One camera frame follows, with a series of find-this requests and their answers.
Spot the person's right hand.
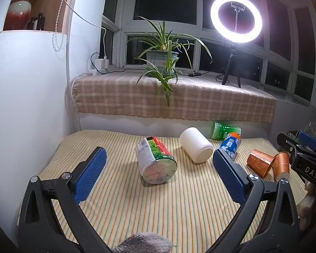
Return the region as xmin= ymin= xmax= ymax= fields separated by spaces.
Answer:
xmin=297 ymin=181 xmax=316 ymax=230

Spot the white bead cord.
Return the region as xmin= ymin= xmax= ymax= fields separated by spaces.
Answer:
xmin=52 ymin=0 xmax=69 ymax=51

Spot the black bottle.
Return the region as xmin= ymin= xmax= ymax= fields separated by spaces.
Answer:
xmin=26 ymin=12 xmax=45 ymax=30

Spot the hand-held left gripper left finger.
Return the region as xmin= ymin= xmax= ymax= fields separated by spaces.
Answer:
xmin=18 ymin=146 xmax=113 ymax=253

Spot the blue orange soda can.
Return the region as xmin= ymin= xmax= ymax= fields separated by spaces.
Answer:
xmin=219 ymin=132 xmax=242 ymax=162

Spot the red white vase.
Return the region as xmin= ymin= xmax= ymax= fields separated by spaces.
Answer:
xmin=3 ymin=0 xmax=33 ymax=31

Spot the red green labelled can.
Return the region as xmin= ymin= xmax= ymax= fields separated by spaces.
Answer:
xmin=135 ymin=136 xmax=177 ymax=185

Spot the ring light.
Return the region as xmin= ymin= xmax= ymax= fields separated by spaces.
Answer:
xmin=210 ymin=0 xmax=263 ymax=48

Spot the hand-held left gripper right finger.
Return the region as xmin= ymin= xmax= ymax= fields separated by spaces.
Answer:
xmin=200 ymin=148 xmax=302 ymax=253

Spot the green spider plant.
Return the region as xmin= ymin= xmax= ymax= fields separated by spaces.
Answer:
xmin=126 ymin=16 xmax=213 ymax=108

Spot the white cup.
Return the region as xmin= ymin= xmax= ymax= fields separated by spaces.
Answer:
xmin=180 ymin=127 xmax=214 ymax=163

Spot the black cable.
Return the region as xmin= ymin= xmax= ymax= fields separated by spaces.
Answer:
xmin=91 ymin=52 xmax=220 ymax=77

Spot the striped yellow mat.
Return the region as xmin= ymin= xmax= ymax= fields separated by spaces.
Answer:
xmin=38 ymin=129 xmax=307 ymax=253

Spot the white cable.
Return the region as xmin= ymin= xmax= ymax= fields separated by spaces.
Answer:
xmin=53 ymin=0 xmax=107 ymax=58

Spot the orange patterned paper cup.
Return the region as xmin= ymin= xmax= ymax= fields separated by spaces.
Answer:
xmin=273 ymin=151 xmax=290 ymax=182
xmin=247 ymin=149 xmax=275 ymax=179

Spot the pale green flower pot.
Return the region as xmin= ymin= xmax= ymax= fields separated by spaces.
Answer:
xmin=146 ymin=50 xmax=180 ymax=79

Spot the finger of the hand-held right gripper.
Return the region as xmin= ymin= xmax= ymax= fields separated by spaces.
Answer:
xmin=298 ymin=131 xmax=316 ymax=151
xmin=277 ymin=132 xmax=316 ymax=162

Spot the plaid brown blanket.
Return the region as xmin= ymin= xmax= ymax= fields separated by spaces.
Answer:
xmin=72 ymin=72 xmax=277 ymax=124

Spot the white window frame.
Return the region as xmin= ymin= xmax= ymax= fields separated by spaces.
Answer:
xmin=103 ymin=0 xmax=316 ymax=108

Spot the black tripod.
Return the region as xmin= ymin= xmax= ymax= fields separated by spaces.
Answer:
xmin=221 ymin=43 xmax=242 ymax=89

